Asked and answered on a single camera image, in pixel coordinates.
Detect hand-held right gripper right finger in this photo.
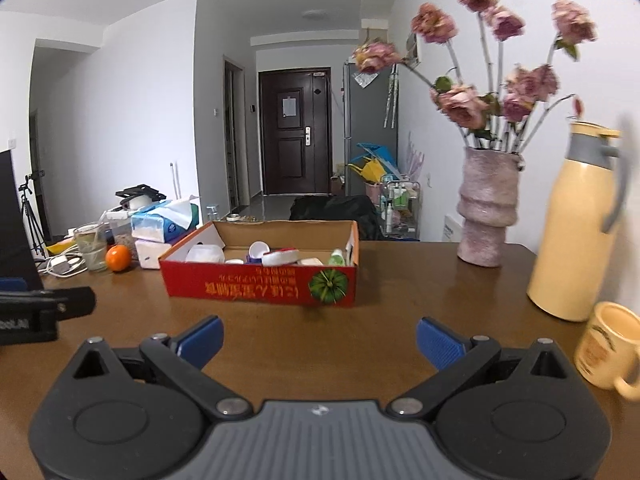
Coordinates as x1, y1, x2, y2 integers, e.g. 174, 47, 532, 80
387, 316, 581, 420

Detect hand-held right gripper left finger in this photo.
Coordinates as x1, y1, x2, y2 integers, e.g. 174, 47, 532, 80
62, 316, 253, 420

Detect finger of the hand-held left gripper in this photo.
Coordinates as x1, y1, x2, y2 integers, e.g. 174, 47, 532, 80
42, 286, 97, 318

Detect orange-rimmed cardboard box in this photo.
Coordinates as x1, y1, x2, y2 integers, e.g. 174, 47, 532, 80
159, 220, 361, 308

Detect white plastic case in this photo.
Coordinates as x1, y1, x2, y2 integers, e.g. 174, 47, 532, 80
186, 244, 225, 263

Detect red white round lid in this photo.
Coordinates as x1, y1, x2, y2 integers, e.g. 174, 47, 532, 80
262, 248, 301, 267

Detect clear drinking glass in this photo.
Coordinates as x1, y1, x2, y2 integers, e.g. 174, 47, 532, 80
74, 222, 112, 273

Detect orange fruit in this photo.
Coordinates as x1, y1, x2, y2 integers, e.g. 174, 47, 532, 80
105, 245, 132, 272

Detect clear container with white lid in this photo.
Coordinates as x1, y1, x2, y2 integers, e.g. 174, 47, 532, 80
102, 210, 135, 251

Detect purple tissue pack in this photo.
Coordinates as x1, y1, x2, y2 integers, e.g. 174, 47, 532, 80
135, 240, 174, 271

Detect black tripod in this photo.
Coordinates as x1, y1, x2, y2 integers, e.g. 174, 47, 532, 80
19, 172, 47, 256

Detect black monitor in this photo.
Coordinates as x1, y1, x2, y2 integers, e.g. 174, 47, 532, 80
0, 150, 45, 291

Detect blue tissue pack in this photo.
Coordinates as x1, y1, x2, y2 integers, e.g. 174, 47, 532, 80
131, 196, 199, 243

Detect pink textured vase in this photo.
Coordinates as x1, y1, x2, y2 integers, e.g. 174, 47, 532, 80
456, 147, 527, 268

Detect metal cart with bottles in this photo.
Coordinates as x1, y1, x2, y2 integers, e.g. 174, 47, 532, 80
381, 174, 421, 238

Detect cream mug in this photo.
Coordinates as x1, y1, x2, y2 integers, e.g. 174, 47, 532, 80
574, 302, 640, 402

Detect black cloth-covered chair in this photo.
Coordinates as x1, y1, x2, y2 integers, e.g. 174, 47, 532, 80
289, 196, 385, 241

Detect yellow thermos jug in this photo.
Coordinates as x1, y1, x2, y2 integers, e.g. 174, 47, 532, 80
527, 121, 632, 322

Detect yellow bag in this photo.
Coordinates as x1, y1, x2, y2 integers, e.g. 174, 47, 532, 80
348, 157, 381, 184

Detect purple fairy wings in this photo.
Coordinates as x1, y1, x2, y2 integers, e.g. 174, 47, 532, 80
406, 132, 427, 176

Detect dark brown door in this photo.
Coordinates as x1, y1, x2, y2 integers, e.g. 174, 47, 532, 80
259, 67, 332, 196

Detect grey refrigerator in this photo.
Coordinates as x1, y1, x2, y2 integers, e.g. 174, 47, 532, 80
344, 60, 399, 196

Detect dried pink rose bouquet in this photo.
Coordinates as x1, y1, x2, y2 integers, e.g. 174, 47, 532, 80
351, 0, 598, 156

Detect white folded umbrella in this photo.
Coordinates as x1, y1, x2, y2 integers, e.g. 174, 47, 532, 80
384, 67, 399, 128

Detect white charger with cables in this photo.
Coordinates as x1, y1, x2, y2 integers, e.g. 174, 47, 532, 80
45, 252, 90, 278

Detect grey door frame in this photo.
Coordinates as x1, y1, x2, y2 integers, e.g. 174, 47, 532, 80
223, 56, 247, 211

